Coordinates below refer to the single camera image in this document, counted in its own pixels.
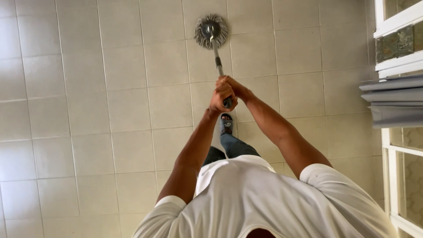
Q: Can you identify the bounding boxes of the white framed glass door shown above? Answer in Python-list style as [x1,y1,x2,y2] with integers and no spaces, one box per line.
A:
[373,0,423,238]

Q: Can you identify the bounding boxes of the grey round spin mop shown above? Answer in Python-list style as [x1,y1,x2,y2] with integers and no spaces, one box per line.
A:
[194,14,233,109]

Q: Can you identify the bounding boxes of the person's left hand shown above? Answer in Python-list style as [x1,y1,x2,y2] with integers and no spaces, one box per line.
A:
[209,78,238,114]

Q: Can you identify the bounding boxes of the person's right hand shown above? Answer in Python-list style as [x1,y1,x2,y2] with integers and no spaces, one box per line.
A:
[218,75,256,103]

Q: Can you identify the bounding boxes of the person's dark sandal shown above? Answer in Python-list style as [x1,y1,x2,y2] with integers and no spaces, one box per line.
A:
[219,113,234,136]

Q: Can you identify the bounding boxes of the grey curtain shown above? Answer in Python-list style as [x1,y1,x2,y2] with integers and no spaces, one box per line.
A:
[359,73,423,129]

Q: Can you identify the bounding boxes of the person's white t-shirt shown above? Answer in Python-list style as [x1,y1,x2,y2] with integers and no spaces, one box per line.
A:
[132,155,400,238]

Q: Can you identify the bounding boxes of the person's blue jeans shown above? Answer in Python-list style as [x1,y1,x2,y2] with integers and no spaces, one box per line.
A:
[202,132,262,167]

